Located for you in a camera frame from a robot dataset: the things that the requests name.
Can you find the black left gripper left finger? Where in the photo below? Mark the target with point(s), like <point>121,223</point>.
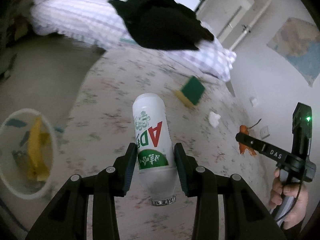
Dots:
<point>112,181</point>

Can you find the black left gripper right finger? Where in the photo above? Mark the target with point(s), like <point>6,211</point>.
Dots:
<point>198,180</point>

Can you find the white AD drink bottle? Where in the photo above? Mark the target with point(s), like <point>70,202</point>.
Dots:
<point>155,156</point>

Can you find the yellow cloth strip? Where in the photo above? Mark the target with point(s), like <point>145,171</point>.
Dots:
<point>36,167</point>

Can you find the white trash bin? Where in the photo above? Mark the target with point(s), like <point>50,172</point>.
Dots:
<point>14,142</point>

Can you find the floral bed sheet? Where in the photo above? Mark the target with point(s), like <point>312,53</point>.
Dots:
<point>101,125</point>

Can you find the crumpled white tissue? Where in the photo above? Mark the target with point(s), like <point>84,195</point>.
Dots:
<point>214,119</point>

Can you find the green yellow sponge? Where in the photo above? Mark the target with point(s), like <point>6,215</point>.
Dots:
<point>191,93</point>

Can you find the black garment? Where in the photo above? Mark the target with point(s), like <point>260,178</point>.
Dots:
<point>161,24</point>

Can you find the purple plaid pillow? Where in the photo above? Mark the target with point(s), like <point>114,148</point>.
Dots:
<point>96,22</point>

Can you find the white door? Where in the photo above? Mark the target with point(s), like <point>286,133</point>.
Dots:
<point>223,18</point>

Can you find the wall map poster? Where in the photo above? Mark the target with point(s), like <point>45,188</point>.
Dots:
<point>298,42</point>

